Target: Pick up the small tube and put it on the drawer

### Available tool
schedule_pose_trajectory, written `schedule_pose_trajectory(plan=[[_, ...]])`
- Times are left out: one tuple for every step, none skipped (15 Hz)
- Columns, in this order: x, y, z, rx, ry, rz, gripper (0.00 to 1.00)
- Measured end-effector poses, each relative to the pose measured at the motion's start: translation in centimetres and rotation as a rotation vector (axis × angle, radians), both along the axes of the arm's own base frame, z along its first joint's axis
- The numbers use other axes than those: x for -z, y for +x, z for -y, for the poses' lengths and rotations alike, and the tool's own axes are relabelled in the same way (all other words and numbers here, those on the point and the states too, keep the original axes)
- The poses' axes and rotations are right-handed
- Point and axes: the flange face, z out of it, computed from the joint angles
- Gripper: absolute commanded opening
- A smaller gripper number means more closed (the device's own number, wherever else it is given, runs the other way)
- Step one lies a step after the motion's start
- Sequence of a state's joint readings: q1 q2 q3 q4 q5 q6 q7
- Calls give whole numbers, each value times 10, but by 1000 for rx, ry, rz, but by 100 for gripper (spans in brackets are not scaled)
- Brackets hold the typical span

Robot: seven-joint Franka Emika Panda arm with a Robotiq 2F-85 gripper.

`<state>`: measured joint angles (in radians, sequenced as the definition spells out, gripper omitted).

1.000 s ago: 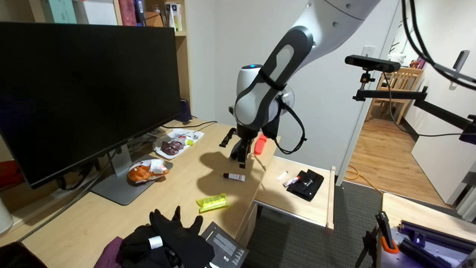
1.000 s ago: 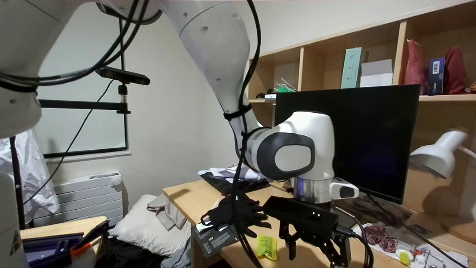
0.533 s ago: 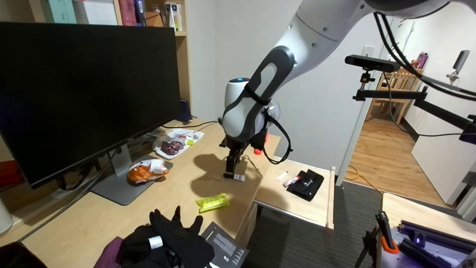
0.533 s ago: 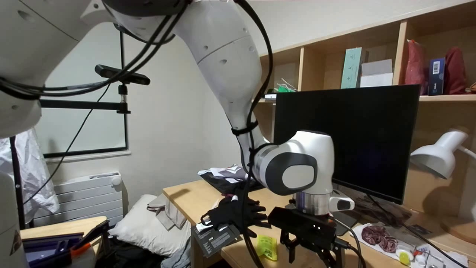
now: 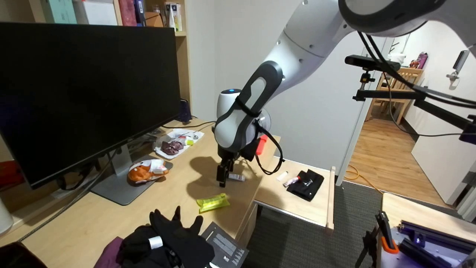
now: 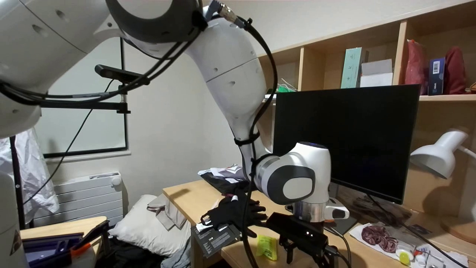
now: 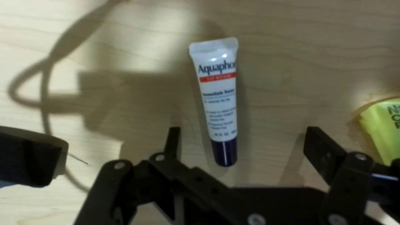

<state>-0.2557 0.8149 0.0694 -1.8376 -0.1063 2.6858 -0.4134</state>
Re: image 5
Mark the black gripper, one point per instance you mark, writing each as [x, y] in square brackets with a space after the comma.
[225, 166]

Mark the small white Aquaphor tube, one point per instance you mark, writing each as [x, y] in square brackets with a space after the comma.
[239, 178]

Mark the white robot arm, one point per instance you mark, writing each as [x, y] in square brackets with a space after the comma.
[310, 36]

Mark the red-capped silver tube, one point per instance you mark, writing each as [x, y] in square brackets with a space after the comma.
[292, 181]

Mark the light wooden drawer unit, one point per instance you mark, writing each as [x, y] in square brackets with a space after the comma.
[272, 194]

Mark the yellow-green snack packet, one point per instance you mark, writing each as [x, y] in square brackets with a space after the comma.
[209, 204]

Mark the red tag on gripper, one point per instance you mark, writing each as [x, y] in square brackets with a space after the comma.
[261, 145]

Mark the plate with dark food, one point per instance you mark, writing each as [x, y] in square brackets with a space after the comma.
[176, 142]

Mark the orange food in bag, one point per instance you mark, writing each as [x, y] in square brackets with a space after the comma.
[148, 170]

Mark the dark grey printed box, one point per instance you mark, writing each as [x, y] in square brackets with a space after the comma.
[227, 252]

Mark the black Roosport pouch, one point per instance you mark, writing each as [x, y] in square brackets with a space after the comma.
[307, 185]

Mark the black gloves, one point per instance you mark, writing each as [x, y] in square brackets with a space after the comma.
[166, 243]

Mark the grey monitor stand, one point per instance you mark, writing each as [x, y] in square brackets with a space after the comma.
[117, 187]

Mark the purple cloth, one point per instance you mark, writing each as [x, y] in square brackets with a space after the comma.
[109, 257]

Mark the large black monitor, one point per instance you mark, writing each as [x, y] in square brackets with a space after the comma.
[72, 93]

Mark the purple plastic parts tray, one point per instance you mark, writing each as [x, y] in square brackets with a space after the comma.
[434, 249]

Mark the black orange handled tool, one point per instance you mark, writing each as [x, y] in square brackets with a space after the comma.
[380, 236]

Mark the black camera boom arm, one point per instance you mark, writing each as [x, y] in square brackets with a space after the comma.
[420, 97]

